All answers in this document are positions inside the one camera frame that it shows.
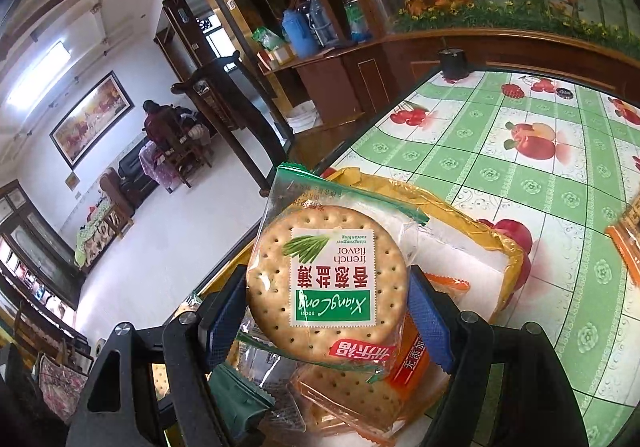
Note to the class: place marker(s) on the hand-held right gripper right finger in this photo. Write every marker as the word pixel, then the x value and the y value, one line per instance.
pixel 430 322

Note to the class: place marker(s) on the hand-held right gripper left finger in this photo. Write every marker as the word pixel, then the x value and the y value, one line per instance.
pixel 225 327

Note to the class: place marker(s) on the clear packet grey contents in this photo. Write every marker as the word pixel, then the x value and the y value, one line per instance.
pixel 270 369

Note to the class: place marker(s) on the white foam box yellow tape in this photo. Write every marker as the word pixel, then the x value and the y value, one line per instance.
pixel 450 252

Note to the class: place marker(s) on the dark green packet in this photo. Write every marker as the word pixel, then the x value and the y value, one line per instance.
pixel 240 402

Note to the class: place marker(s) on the orange cracker packet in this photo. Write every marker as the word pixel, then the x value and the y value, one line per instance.
pixel 350 397

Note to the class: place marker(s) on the round cracker packet green label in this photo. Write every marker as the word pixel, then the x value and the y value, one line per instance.
pixel 325 277

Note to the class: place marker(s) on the fruit print tablecloth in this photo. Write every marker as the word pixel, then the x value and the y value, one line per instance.
pixel 550 227

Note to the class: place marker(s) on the patterned bag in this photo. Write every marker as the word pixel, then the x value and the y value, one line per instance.
pixel 62 387

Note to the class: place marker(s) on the black sofa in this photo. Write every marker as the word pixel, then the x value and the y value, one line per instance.
pixel 135 169

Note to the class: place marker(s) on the cracker packet with barcode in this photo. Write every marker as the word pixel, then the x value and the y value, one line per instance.
pixel 627 237

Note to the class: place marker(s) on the dark wooden chair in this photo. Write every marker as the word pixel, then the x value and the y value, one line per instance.
pixel 230 102

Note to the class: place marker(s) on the small black container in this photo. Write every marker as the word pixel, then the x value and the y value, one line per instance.
pixel 454 63

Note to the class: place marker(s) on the cardboard box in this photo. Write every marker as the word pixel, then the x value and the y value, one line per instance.
pixel 277 56

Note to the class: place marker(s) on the green bag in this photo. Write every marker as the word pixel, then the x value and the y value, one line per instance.
pixel 269 39

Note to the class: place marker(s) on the blue thermos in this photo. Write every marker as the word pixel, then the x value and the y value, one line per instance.
pixel 299 34

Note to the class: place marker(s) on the green-label plastic bottle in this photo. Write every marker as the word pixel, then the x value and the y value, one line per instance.
pixel 357 22

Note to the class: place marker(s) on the ceiling light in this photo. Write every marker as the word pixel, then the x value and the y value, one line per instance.
pixel 37 74

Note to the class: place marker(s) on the grey thermos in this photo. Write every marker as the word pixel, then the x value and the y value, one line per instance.
pixel 322 22

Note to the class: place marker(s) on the framed wall painting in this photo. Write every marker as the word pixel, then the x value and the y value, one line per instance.
pixel 92 119

